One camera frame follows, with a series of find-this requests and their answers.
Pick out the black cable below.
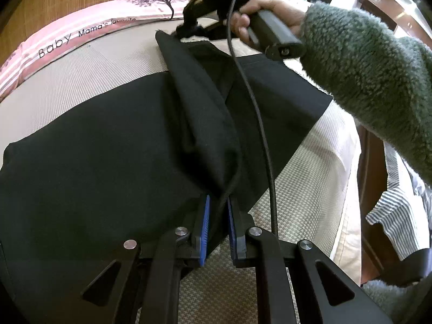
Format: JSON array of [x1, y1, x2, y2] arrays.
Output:
[[216, 0, 281, 238]]

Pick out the pink striped pillow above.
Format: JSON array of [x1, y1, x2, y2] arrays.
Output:
[[0, 0, 190, 102]]

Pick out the green fleece jacket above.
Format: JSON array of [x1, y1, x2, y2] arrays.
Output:
[[363, 246, 432, 324]]

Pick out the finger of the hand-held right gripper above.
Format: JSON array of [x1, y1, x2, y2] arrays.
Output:
[[174, 19, 217, 40]]

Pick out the grey woven bed mat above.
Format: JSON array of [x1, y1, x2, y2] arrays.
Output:
[[0, 17, 363, 324]]

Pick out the striped shirt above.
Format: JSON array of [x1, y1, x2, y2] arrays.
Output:
[[366, 142, 432, 264]]

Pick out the black pants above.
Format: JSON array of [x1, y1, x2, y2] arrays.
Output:
[[0, 30, 335, 324]]

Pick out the wooden bed frame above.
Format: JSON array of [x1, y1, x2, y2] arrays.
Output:
[[357, 126, 387, 286]]

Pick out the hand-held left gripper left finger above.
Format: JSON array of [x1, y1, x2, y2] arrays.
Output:
[[61, 194, 211, 324]]

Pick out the person's right forearm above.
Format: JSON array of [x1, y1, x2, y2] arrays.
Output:
[[299, 2, 432, 188]]

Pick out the cream bed sheet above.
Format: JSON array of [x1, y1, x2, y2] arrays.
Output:
[[297, 99, 363, 265]]

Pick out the person's right hand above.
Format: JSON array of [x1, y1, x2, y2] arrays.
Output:
[[232, 0, 308, 45]]

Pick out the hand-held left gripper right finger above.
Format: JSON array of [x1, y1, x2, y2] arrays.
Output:
[[227, 196, 389, 324]]

